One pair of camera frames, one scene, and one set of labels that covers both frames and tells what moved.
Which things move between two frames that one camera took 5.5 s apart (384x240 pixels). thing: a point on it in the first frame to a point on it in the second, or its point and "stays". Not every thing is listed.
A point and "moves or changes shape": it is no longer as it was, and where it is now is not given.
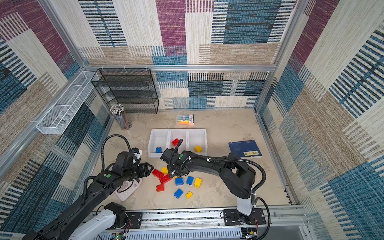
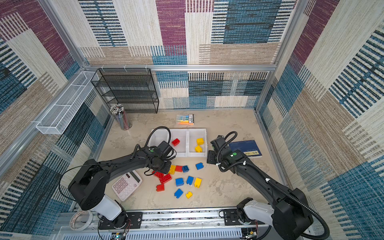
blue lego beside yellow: (190, 180) stays
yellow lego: (164, 170) moves or changes shape
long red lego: (165, 179) stays
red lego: (175, 142) stays
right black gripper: (171, 172) to (210, 157)
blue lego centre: (179, 181) stays
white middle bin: (173, 134) stays
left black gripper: (144, 169) to (166, 170)
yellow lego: (198, 149) stays
